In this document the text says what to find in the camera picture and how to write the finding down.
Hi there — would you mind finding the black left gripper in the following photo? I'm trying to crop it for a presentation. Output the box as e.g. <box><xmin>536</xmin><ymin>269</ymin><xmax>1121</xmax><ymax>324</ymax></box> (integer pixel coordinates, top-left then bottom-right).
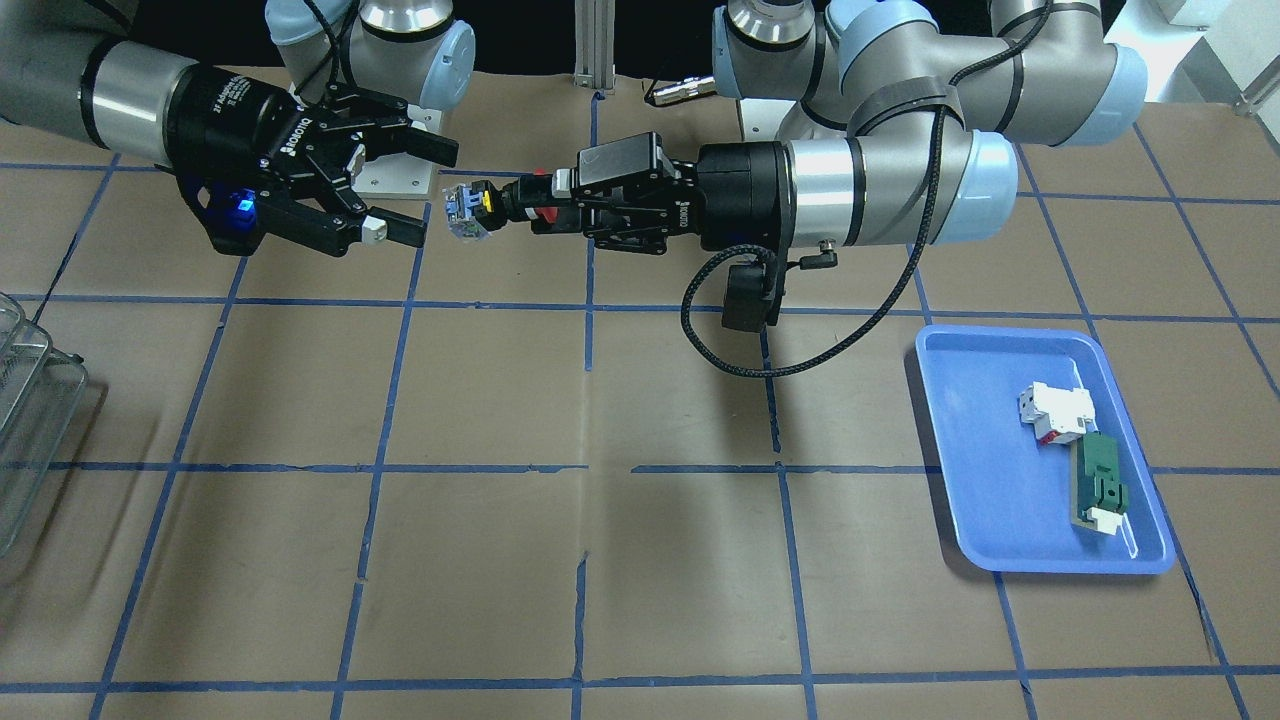
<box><xmin>516</xmin><ymin>132</ymin><xmax>785</xmax><ymax>255</ymax></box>

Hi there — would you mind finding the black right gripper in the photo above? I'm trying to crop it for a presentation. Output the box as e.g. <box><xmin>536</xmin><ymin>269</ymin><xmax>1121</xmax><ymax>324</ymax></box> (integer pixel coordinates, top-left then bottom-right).
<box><xmin>170</xmin><ymin>65</ymin><xmax>460</xmax><ymax>258</ymax></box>

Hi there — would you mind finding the red emergency stop button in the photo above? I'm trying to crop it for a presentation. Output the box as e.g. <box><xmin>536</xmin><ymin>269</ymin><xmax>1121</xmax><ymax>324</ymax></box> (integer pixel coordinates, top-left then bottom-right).
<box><xmin>442</xmin><ymin>179</ymin><xmax>559</xmax><ymax>241</ymax></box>

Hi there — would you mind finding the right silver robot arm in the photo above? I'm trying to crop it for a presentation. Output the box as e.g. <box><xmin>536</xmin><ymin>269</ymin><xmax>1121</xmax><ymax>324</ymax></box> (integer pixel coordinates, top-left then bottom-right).
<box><xmin>1</xmin><ymin>1</ymin><xmax>476</xmax><ymax>258</ymax></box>

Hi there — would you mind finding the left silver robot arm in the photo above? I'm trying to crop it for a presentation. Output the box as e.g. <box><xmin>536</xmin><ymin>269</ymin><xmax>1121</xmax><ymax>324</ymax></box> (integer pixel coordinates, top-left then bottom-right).
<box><xmin>492</xmin><ymin>1</ymin><xmax>1148</xmax><ymax>254</ymax></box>

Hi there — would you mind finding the blue plastic tray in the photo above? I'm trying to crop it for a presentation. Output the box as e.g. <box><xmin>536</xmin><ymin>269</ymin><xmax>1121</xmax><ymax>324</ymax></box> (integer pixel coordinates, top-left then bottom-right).
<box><xmin>915</xmin><ymin>324</ymin><xmax>1176</xmax><ymax>575</ymax></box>

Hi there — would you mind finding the white red circuit breaker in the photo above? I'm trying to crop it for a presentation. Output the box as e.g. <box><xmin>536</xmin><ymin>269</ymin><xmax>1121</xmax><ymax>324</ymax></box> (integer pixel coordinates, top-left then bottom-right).
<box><xmin>1018</xmin><ymin>380</ymin><xmax>1094</xmax><ymax>445</ymax></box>

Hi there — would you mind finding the green terminal block module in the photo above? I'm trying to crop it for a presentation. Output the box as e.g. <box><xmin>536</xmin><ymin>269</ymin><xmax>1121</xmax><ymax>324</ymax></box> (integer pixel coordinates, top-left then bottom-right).
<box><xmin>1070</xmin><ymin>430</ymin><xmax>1130</xmax><ymax>536</ymax></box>

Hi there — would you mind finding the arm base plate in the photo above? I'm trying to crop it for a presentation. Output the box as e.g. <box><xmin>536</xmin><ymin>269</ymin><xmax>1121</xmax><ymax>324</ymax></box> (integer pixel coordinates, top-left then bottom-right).
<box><xmin>737</xmin><ymin>97</ymin><xmax>796</xmax><ymax>142</ymax></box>
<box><xmin>353</xmin><ymin>154</ymin><xmax>439</xmax><ymax>202</ymax></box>

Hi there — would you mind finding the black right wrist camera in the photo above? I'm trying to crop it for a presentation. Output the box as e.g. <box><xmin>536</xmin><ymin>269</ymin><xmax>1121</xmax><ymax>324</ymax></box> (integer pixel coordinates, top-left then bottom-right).
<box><xmin>175</xmin><ymin>174</ymin><xmax>265</xmax><ymax>258</ymax></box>

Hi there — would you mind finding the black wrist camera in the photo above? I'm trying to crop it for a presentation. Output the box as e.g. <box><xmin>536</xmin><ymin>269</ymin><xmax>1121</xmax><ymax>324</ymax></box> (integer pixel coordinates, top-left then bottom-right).
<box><xmin>721</xmin><ymin>245</ymin><xmax>781</xmax><ymax>333</ymax></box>
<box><xmin>175</xmin><ymin>174</ymin><xmax>265</xmax><ymax>258</ymax></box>

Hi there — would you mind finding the silver cable connector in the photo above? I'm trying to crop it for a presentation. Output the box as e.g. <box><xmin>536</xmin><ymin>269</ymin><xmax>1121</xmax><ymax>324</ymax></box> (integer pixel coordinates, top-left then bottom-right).
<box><xmin>643</xmin><ymin>76</ymin><xmax>718</xmax><ymax>108</ymax></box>

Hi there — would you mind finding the aluminium frame post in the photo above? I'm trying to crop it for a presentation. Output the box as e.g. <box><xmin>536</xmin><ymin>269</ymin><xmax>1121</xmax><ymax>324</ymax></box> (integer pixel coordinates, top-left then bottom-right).
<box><xmin>573</xmin><ymin>0</ymin><xmax>616</xmax><ymax>94</ymax></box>

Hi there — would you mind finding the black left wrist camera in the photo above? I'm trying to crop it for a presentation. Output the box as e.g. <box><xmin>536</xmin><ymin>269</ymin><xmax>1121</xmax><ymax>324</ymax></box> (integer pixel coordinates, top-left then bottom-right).
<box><xmin>721</xmin><ymin>245</ymin><xmax>781</xmax><ymax>333</ymax></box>

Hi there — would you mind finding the wire mesh shelf basket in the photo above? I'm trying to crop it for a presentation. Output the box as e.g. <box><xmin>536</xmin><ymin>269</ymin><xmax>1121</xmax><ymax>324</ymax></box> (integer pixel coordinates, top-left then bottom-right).
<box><xmin>1</xmin><ymin>295</ymin><xmax>88</xmax><ymax>556</ymax></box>

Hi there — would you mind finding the black left wrist camera cable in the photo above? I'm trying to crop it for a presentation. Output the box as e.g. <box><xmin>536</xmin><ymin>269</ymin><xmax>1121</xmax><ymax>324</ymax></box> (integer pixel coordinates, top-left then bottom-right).
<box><xmin>680</xmin><ymin>29</ymin><xmax>1030</xmax><ymax>379</ymax></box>

